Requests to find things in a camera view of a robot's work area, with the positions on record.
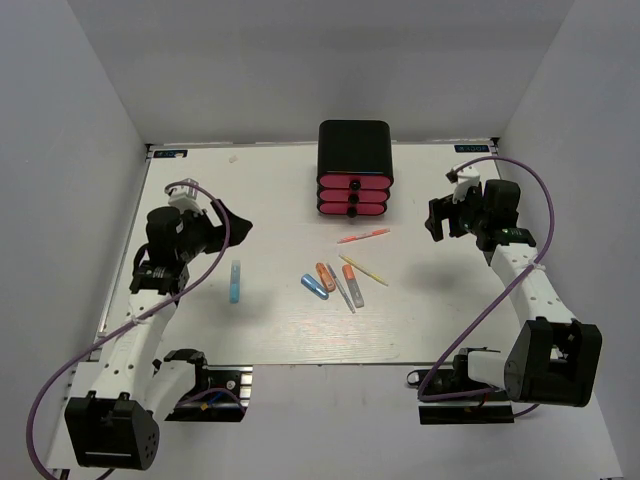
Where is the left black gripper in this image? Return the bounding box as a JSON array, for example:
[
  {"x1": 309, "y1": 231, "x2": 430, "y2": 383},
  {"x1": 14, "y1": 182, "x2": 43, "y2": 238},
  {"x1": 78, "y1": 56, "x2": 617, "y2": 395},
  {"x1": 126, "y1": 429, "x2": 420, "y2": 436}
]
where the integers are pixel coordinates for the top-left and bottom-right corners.
[{"x1": 176, "y1": 200, "x2": 253, "y2": 263}]

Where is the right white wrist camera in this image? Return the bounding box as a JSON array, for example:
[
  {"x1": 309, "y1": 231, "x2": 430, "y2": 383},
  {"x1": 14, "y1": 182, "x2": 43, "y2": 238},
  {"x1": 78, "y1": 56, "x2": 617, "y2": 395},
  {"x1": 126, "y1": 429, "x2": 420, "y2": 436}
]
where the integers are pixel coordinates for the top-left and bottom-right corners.
[{"x1": 446, "y1": 165, "x2": 480, "y2": 204}]

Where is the pink drawer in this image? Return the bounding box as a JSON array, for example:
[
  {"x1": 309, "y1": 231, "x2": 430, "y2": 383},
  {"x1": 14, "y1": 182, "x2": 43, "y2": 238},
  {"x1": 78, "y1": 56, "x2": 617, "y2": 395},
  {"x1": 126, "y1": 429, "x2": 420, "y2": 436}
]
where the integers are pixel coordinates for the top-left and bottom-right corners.
[
  {"x1": 317, "y1": 188, "x2": 390, "y2": 204},
  {"x1": 317, "y1": 201, "x2": 387, "y2": 218},
  {"x1": 318, "y1": 173, "x2": 393, "y2": 190}
]

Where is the blue translucent correction tape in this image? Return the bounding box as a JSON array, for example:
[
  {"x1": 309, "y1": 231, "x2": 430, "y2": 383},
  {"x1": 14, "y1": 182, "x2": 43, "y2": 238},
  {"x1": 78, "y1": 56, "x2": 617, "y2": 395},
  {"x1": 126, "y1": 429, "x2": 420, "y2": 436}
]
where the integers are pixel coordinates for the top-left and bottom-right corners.
[{"x1": 301, "y1": 274, "x2": 329, "y2": 300}]

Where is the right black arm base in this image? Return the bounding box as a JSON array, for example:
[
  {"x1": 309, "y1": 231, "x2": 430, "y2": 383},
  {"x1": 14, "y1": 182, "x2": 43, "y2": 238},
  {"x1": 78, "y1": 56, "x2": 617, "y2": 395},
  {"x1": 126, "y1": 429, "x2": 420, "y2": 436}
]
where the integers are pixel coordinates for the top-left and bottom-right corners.
[{"x1": 406, "y1": 347, "x2": 515, "y2": 425}]

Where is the clear blue ballpoint pen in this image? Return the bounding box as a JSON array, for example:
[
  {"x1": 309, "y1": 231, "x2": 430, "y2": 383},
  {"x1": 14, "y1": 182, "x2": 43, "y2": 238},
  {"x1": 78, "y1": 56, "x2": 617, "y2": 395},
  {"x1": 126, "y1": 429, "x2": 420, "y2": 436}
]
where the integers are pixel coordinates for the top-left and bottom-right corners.
[{"x1": 326, "y1": 262, "x2": 356, "y2": 314}]

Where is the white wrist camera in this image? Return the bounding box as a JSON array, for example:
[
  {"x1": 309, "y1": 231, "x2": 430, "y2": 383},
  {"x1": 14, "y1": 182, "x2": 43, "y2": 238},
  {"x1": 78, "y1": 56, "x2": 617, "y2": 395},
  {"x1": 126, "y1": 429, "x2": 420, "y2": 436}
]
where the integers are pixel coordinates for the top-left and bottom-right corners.
[
  {"x1": 446, "y1": 165, "x2": 480, "y2": 204},
  {"x1": 165, "y1": 178, "x2": 203, "y2": 214}
]

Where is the black drawer cabinet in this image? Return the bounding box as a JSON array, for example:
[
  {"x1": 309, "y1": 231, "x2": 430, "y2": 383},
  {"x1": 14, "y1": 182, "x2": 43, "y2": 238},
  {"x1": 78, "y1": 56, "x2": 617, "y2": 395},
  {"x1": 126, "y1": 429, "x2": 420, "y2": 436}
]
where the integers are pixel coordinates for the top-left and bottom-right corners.
[{"x1": 317, "y1": 119, "x2": 393, "y2": 185}]

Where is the orange translucent correction tape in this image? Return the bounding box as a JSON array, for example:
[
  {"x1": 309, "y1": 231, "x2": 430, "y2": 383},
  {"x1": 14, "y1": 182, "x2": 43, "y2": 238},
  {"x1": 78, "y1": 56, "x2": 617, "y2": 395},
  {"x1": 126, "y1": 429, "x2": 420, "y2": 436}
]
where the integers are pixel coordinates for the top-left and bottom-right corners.
[{"x1": 315, "y1": 262, "x2": 336, "y2": 293}]

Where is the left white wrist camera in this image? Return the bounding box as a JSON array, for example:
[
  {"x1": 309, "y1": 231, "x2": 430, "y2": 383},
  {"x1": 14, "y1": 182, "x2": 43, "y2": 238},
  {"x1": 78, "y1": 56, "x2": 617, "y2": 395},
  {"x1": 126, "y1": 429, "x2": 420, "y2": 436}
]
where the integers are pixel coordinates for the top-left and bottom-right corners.
[{"x1": 165, "y1": 178, "x2": 203, "y2": 214}]

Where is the yellow thin highlighter pen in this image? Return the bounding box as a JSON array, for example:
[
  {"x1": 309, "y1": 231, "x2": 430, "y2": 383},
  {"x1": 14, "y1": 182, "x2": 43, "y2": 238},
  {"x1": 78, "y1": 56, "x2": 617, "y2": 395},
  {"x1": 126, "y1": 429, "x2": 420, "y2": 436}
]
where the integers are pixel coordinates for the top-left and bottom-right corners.
[{"x1": 338, "y1": 254, "x2": 389, "y2": 286}]

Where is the orange double-ended marker pen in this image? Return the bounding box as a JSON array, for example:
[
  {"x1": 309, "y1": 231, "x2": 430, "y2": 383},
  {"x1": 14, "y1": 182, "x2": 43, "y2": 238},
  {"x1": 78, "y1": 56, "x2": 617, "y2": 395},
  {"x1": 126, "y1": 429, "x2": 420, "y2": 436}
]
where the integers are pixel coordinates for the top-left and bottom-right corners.
[{"x1": 336, "y1": 228, "x2": 391, "y2": 245}]

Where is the light blue highlighter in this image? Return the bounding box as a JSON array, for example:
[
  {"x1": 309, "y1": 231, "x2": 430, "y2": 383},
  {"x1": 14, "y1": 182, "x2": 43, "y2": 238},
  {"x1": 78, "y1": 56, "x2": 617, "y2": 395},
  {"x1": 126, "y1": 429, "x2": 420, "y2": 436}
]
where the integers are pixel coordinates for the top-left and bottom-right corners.
[{"x1": 229, "y1": 260, "x2": 241, "y2": 304}]

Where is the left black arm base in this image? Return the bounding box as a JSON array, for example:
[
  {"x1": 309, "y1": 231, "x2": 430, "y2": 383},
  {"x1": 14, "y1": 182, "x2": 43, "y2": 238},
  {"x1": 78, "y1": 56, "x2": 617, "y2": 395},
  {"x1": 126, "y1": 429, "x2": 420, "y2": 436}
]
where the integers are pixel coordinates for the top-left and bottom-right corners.
[{"x1": 154, "y1": 349, "x2": 253, "y2": 423}]

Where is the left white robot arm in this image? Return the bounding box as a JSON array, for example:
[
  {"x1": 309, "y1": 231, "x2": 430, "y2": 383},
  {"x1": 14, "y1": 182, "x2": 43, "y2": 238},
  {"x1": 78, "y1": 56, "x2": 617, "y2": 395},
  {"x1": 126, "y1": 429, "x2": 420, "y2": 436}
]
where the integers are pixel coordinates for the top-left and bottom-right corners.
[{"x1": 64, "y1": 200, "x2": 253, "y2": 470}]

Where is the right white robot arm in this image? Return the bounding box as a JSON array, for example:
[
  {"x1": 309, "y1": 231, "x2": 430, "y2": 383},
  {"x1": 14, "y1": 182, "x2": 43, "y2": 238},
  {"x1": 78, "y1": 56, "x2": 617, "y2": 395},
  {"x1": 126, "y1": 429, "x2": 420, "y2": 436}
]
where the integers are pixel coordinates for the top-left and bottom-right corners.
[{"x1": 419, "y1": 180, "x2": 602, "y2": 407}]

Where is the orange cap highlighter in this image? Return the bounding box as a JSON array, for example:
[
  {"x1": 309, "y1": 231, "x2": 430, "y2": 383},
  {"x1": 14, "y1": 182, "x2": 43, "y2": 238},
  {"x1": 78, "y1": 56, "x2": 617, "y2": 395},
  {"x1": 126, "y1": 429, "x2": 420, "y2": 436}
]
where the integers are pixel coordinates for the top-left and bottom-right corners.
[{"x1": 342, "y1": 264, "x2": 364, "y2": 308}]

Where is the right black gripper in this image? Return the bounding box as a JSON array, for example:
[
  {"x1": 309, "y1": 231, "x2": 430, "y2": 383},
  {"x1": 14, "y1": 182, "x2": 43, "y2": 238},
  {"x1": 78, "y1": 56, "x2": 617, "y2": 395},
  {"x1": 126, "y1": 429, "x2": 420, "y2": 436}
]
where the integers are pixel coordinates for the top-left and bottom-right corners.
[{"x1": 426, "y1": 182, "x2": 490, "y2": 242}]

